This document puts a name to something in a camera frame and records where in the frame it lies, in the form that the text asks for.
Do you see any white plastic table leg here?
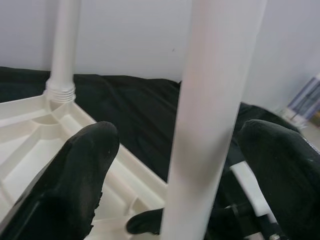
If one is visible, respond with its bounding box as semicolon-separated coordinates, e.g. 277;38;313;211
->
45;0;83;103
159;0;266;240

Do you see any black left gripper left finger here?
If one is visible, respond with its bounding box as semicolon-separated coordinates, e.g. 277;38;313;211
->
0;121;120;240

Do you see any white plastic table top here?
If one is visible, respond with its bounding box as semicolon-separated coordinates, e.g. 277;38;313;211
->
0;92;169;240

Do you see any black fabric table cover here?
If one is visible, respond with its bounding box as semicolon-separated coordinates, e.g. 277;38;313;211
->
0;66;305;185

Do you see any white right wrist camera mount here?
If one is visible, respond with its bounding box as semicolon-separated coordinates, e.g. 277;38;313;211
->
229;161;279;221

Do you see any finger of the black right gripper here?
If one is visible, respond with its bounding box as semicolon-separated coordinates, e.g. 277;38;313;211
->
126;207;166;236

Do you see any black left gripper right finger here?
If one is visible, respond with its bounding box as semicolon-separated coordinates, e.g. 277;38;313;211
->
237;119;320;240

